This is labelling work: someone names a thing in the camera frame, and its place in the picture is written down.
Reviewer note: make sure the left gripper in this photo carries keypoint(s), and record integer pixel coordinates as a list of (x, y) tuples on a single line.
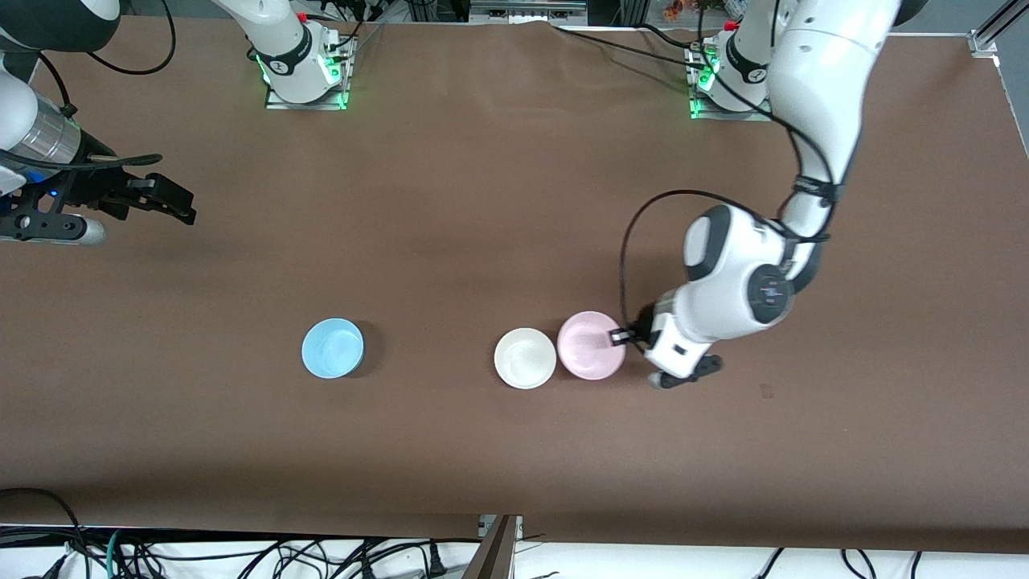
[(644, 319)]

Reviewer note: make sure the white bowl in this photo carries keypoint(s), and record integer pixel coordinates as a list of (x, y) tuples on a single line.
[(525, 359)]

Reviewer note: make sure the pink bowl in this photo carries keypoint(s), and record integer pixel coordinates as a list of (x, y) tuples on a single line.
[(587, 350)]

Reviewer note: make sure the black power plug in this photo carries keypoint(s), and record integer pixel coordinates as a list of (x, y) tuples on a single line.
[(436, 560)]

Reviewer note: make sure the blue bowl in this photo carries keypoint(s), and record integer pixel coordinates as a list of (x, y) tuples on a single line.
[(332, 348)]

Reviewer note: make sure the orange object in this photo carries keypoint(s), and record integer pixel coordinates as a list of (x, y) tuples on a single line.
[(674, 10)]

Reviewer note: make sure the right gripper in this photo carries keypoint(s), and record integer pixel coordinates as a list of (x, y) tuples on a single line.
[(98, 190)]

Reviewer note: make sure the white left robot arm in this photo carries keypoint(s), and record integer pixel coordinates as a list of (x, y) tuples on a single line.
[(820, 80)]

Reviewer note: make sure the grey metal rail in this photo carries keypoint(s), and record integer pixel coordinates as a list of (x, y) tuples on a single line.
[(526, 11)]

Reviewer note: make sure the aluminium frame profile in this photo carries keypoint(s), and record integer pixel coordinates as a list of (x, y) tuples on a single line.
[(993, 32)]

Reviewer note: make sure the grey metal frame post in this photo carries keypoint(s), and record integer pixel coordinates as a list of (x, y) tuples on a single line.
[(492, 555)]

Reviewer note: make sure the brown table cloth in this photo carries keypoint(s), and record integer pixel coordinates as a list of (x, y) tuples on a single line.
[(402, 241)]

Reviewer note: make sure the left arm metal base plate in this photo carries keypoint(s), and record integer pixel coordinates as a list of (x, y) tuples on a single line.
[(723, 115)]

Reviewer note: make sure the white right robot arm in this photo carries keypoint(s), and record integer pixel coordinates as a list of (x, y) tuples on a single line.
[(281, 40)]

